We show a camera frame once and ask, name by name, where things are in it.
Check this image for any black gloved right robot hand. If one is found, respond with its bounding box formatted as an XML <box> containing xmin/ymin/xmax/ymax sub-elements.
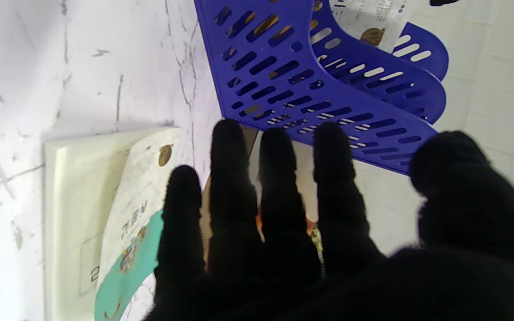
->
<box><xmin>143</xmin><ymin>118</ymin><xmax>514</xmax><ymax>321</ymax></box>

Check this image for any white and yellow book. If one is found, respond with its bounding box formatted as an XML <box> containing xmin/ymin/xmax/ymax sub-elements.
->
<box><xmin>331</xmin><ymin>0</ymin><xmax>418</xmax><ymax>54</ymax></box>

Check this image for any blue perforated plastic file holder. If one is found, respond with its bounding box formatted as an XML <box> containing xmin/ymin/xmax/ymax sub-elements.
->
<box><xmin>194</xmin><ymin>0</ymin><xmax>449</xmax><ymax>175</ymax></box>

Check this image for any white and teal book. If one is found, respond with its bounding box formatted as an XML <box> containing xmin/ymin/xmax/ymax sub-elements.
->
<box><xmin>43</xmin><ymin>126</ymin><xmax>182</xmax><ymax>321</ymax></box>

